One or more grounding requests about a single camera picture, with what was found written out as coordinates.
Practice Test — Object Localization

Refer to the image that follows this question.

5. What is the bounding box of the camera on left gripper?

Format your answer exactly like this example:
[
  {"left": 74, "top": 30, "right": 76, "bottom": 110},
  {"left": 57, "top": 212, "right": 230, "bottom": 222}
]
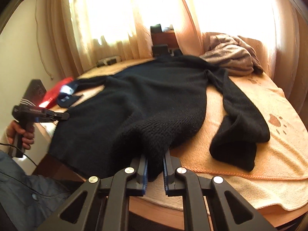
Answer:
[{"left": 20, "top": 79, "right": 46, "bottom": 106}]

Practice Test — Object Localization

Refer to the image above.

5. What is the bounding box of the person's left hand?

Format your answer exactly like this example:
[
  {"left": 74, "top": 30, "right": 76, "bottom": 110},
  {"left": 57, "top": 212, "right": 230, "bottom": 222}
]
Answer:
[{"left": 6, "top": 121, "right": 34, "bottom": 150}]

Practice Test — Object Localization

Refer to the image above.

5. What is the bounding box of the orange woven curtain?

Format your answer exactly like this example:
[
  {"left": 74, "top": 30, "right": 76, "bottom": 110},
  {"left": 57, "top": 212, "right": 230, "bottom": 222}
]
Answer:
[{"left": 172, "top": 0, "right": 205, "bottom": 56}]

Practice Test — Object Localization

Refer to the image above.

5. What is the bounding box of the taupe knit sweater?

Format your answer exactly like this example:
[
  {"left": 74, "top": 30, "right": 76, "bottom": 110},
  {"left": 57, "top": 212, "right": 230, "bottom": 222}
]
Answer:
[{"left": 200, "top": 34, "right": 264, "bottom": 76}]

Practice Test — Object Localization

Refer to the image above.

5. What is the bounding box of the dark box on nightstand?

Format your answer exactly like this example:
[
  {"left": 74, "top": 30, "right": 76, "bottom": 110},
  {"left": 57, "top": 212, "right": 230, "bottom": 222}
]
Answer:
[{"left": 150, "top": 24, "right": 174, "bottom": 34}]

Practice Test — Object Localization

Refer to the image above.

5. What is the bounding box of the black box beside bed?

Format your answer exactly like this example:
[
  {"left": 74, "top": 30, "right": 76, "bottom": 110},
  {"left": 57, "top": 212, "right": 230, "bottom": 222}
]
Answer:
[{"left": 152, "top": 44, "right": 170, "bottom": 58}]

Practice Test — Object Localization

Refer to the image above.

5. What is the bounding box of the red cloth on bed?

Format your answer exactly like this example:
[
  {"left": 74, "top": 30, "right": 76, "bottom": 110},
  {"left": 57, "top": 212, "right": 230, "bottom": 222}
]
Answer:
[{"left": 39, "top": 77, "right": 74, "bottom": 109}]

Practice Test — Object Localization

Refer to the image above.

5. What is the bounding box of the cream ribbed left sleeve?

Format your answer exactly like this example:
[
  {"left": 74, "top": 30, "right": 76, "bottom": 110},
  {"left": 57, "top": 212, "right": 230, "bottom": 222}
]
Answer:
[{"left": 0, "top": 129, "right": 11, "bottom": 154}]

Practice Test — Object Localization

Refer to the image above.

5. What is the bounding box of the wooden nightstand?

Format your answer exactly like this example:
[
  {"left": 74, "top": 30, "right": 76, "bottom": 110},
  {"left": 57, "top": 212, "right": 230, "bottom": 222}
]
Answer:
[{"left": 151, "top": 31, "right": 179, "bottom": 49}]

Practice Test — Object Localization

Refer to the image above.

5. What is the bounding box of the orange paw print blanket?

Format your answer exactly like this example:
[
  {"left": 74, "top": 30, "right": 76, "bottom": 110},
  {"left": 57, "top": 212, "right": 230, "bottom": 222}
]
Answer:
[{"left": 51, "top": 57, "right": 308, "bottom": 212}]

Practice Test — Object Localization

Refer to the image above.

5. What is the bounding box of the cream lace curtain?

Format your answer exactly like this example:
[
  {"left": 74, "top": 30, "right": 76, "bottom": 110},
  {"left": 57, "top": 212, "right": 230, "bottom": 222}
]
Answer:
[{"left": 47, "top": 0, "right": 152, "bottom": 77}]

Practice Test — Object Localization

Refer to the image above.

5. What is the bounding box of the right side cream curtain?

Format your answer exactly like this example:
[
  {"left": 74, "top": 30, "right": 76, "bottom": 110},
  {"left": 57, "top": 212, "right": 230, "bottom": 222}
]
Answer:
[{"left": 273, "top": 0, "right": 307, "bottom": 118}]

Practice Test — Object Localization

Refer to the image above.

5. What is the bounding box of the white power strip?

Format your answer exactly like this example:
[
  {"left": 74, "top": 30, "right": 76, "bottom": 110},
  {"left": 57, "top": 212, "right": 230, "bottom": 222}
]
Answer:
[{"left": 96, "top": 56, "right": 122, "bottom": 67}]

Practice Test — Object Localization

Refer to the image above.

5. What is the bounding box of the black knit sweater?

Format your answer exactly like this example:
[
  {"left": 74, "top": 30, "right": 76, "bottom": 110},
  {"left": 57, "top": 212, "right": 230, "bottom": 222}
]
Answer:
[{"left": 48, "top": 55, "right": 270, "bottom": 178}]

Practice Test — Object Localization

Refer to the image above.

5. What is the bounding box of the black cable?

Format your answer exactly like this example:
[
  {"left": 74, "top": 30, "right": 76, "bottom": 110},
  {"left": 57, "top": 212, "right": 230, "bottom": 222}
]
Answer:
[{"left": 0, "top": 142, "right": 38, "bottom": 167}]

